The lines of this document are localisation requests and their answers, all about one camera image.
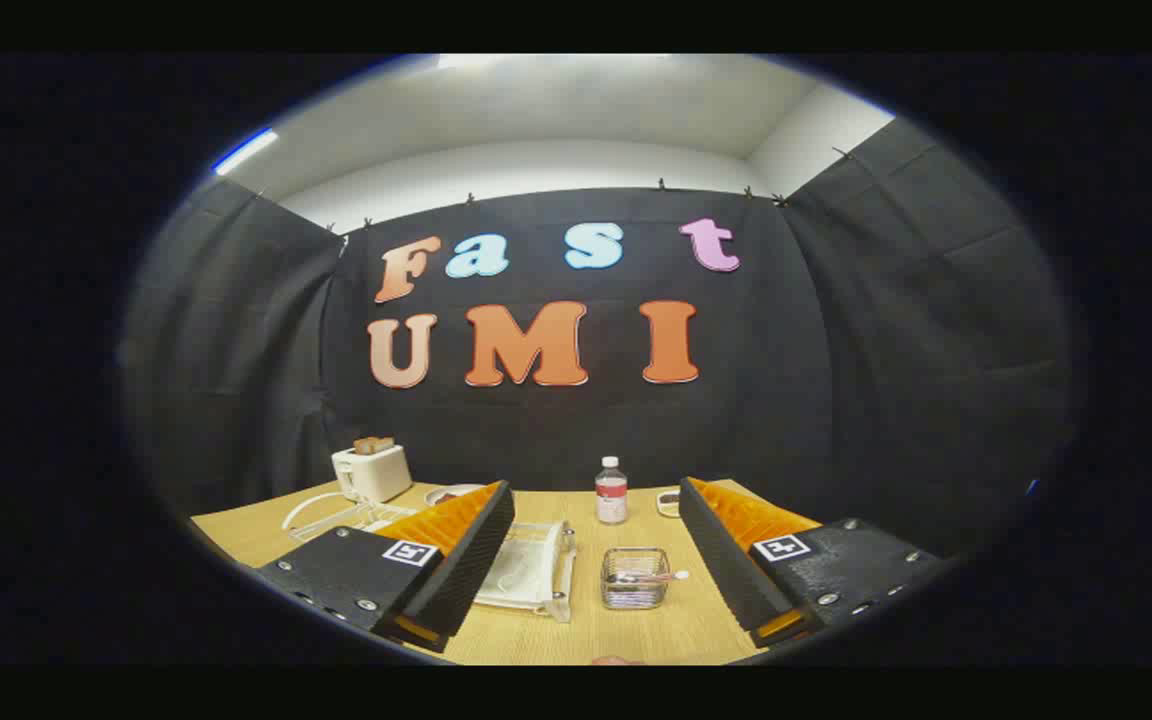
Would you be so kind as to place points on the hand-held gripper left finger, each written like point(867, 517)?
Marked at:
point(476, 560)

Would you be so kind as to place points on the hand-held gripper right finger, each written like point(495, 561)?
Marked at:
point(721, 560)

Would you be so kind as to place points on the white plate with food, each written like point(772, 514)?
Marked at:
point(451, 493)

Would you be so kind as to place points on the white ribbed drip tray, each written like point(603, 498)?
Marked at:
point(544, 530)

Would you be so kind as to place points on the small white sauce tray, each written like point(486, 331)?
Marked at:
point(669, 502)

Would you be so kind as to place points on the clear plastic water bottle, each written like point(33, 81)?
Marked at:
point(611, 495)

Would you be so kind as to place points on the white toaster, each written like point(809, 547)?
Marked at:
point(376, 476)

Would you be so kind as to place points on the brown toast slice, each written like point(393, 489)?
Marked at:
point(373, 445)

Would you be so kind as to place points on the black backdrop cloth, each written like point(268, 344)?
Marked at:
point(836, 350)

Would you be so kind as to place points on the ceiling light strip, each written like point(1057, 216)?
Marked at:
point(244, 150)

